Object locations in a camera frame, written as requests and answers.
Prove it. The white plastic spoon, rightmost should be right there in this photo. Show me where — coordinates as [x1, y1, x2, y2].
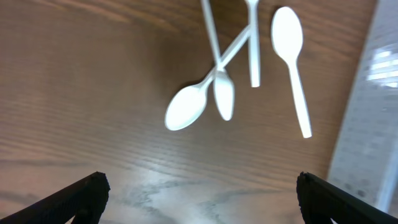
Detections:
[271, 6, 312, 138]

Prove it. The clear plastic basket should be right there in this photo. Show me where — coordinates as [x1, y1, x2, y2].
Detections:
[327, 0, 397, 212]

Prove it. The white plastic spoon, crossed lower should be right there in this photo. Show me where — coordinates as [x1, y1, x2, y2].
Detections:
[165, 26, 250, 131]

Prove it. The white plastic spoon, small bowl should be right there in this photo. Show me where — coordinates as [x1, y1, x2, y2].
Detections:
[201, 0, 234, 121]

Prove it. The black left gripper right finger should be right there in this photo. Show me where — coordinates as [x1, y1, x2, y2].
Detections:
[296, 172, 397, 224]

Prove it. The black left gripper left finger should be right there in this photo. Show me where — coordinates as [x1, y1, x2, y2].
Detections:
[1, 172, 110, 224]

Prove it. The white plastic spoon, upright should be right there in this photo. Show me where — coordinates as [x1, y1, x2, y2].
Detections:
[245, 0, 261, 88]

